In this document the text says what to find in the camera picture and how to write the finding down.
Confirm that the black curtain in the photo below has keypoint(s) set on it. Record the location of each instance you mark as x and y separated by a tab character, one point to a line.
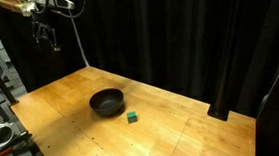
173	44

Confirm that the black bowl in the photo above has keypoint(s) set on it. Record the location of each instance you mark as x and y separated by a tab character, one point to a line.
107	102

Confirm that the green block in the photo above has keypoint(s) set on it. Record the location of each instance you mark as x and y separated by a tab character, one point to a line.
131	116

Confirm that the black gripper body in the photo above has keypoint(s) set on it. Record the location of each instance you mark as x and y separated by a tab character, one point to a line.
40	21

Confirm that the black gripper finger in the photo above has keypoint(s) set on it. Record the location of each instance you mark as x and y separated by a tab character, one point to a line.
37	35
52	39

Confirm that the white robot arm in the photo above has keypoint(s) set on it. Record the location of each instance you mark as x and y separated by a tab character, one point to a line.
36	10

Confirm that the black pole with base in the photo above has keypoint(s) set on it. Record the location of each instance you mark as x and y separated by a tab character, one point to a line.
220	108

